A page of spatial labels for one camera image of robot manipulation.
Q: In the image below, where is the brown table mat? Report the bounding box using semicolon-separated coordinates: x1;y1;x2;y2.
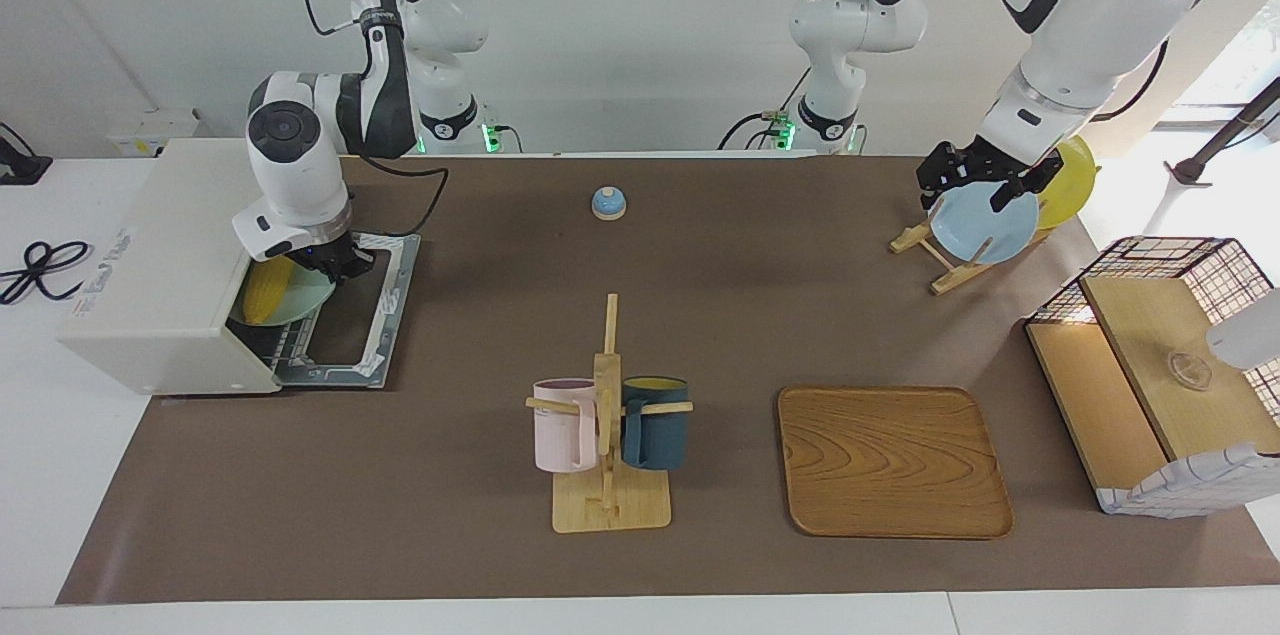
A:
57;155;1280;606

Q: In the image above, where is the black arm base cable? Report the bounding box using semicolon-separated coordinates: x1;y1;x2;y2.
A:
718;65;813;152

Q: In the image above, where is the black coiled cable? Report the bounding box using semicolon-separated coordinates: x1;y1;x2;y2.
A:
0;240;93;306

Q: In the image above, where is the light wooden shelf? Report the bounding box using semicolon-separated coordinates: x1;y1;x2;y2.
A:
1027;275;1280;496

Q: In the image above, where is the yellow corn cob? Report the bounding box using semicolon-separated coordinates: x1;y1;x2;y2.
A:
243;257;298;326

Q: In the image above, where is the wooden mug rack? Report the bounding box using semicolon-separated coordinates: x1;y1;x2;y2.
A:
525;293;694;534

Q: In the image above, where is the mint green plate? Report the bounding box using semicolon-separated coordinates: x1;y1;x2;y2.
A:
228;260;338;328

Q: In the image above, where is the black tripod pole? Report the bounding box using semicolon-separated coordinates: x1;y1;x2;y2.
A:
1165;75;1280;188

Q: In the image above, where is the white toaster oven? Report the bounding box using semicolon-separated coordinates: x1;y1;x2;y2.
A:
55;137;346;396

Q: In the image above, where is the white checked cloth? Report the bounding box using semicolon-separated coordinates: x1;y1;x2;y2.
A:
1095;442;1280;518

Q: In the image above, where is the wooden plate rack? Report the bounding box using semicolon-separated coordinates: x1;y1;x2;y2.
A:
890;198;1051;296

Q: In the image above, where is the dark blue mug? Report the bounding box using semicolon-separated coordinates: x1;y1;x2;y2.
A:
620;376;690;472

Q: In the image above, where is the light blue plate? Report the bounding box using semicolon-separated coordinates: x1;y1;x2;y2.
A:
926;180;1041;265

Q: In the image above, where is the small clear glass dish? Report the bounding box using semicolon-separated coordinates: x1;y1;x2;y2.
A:
1166;347;1213;391

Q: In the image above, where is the yellow plate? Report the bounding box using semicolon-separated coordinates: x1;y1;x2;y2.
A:
1030;135;1098;231

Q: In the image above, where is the oven door with handle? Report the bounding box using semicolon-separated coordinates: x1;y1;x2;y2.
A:
275;227;421;391

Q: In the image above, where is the pink mug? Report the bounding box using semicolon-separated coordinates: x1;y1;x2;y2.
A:
532;378;599;474

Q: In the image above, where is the white rounded object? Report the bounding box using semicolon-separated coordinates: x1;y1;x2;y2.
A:
1205;287;1280;371

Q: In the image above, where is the white power strip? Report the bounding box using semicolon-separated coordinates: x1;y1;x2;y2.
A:
105;108;201;158

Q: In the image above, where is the brown wooden tray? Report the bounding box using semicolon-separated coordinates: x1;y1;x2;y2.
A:
778;386;1015;540

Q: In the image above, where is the black stand base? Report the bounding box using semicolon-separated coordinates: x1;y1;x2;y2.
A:
0;122;53;186

